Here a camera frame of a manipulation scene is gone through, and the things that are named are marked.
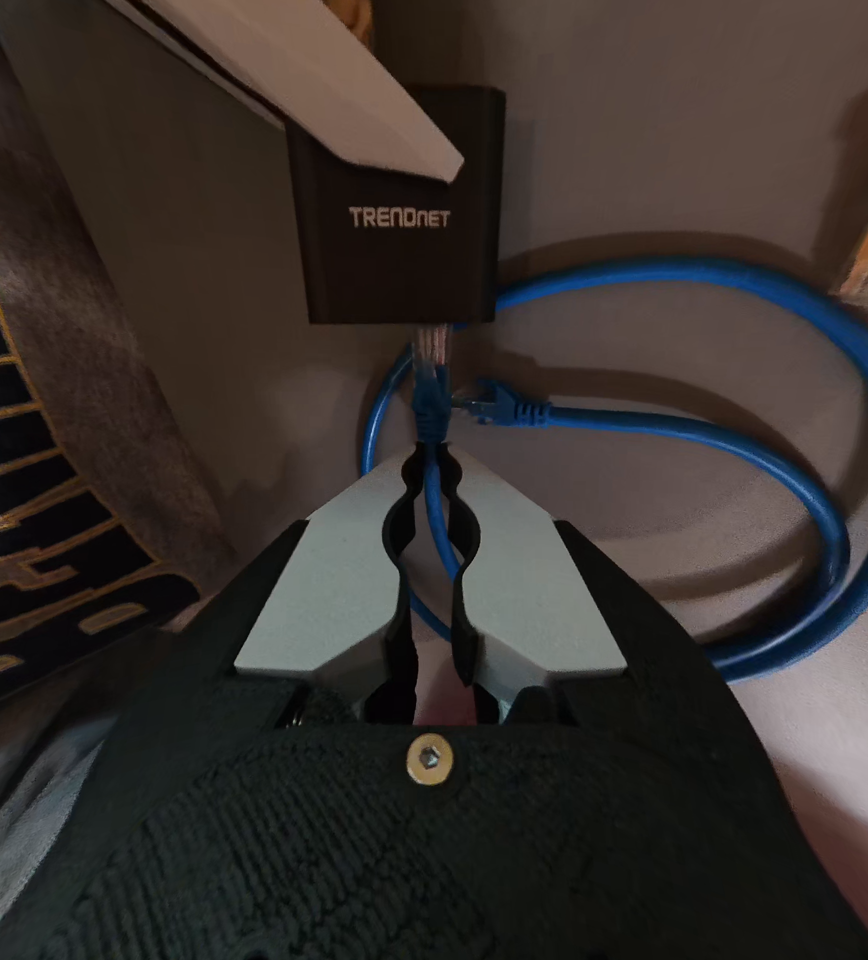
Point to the navy gold printed cloth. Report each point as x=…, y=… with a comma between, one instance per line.
x=6, y=420

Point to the black network adapter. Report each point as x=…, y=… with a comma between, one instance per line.
x=404, y=262

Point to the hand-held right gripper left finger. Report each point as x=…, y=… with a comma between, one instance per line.
x=314, y=600

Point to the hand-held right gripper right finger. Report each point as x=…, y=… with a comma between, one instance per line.
x=539, y=600

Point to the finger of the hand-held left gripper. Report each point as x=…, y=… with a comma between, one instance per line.
x=314, y=75

